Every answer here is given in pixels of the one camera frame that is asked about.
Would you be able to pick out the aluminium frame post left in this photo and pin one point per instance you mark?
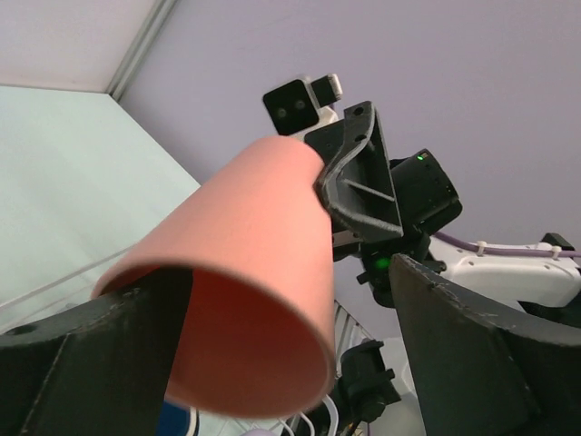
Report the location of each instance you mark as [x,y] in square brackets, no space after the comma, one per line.
[140,47]

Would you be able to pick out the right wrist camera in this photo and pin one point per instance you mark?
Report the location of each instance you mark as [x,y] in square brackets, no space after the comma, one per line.
[303,105]

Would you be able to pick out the pink plastic cup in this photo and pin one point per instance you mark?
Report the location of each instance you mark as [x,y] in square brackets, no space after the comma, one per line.
[258,336]

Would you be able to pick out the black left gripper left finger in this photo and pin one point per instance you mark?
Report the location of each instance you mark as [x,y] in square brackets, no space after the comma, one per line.
[100,368]

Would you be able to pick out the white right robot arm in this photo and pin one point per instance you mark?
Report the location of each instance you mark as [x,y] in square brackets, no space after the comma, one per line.
[542,279]

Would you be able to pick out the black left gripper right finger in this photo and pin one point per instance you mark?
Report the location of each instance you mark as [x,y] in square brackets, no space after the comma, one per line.
[480,367]

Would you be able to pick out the clear plastic dish rack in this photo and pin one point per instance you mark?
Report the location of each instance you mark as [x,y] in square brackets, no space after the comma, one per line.
[74,289]

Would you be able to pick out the blue ceramic mug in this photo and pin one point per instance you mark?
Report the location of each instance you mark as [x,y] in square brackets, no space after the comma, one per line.
[177,421]

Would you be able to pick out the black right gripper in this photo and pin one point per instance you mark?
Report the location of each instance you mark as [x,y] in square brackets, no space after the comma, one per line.
[378,206]

